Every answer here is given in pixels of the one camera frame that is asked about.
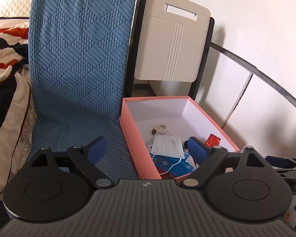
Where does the red foil packet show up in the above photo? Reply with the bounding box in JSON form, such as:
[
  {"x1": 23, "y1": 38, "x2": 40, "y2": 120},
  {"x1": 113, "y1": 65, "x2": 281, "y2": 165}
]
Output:
[{"x1": 204, "y1": 133, "x2": 221, "y2": 149}]

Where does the grey curved metal tube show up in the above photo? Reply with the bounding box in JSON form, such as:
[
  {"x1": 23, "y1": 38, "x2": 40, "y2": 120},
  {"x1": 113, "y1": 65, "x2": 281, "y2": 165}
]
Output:
[{"x1": 210, "y1": 42, "x2": 296, "y2": 119}]

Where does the striped fleece blanket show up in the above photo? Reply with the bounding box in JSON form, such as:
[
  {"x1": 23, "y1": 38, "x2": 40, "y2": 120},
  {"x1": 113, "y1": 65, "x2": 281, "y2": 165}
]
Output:
[{"x1": 0, "y1": 26, "x2": 32, "y2": 195}]

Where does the cream folding table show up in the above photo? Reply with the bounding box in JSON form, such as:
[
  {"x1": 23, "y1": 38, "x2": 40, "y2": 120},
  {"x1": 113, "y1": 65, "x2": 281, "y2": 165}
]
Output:
[{"x1": 125, "y1": 0, "x2": 215, "y2": 99}]

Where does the pink cardboard box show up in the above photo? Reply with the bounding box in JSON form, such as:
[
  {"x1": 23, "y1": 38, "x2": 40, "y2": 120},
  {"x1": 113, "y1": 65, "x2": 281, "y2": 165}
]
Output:
[{"x1": 120, "y1": 96, "x2": 241, "y2": 185}]

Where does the blue textured seat cushion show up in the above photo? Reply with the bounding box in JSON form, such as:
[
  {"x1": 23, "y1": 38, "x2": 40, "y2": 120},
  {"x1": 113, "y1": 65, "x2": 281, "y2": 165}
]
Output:
[{"x1": 27, "y1": 0, "x2": 141, "y2": 179}]

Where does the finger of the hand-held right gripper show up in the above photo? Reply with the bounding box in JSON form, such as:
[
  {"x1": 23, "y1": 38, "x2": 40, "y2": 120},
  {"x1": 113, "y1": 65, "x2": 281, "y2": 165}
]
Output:
[
  {"x1": 276, "y1": 168, "x2": 296, "y2": 179},
  {"x1": 265, "y1": 155, "x2": 296, "y2": 169}
]

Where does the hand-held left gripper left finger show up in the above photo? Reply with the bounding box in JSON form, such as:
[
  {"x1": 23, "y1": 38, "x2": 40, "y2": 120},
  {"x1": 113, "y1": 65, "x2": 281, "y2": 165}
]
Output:
[{"x1": 30, "y1": 136, "x2": 114, "y2": 189}]

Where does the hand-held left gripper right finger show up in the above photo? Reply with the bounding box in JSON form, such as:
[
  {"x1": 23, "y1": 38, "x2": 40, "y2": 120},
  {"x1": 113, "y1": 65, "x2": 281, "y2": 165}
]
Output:
[{"x1": 183, "y1": 136, "x2": 270, "y2": 188}]

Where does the white pillow black trim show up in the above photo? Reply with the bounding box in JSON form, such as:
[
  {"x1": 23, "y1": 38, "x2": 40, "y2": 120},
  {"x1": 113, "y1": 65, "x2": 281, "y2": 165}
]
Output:
[{"x1": 0, "y1": 17, "x2": 30, "y2": 34}]

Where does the blue printed mask packet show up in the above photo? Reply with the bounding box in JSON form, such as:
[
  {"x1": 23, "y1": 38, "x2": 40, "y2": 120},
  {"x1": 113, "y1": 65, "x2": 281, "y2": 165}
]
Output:
[{"x1": 149, "y1": 152, "x2": 199, "y2": 180}]

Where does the pale blue face mask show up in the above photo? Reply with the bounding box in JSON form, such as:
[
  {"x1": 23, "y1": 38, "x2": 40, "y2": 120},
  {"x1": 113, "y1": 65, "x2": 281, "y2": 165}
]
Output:
[{"x1": 151, "y1": 134, "x2": 184, "y2": 159}]

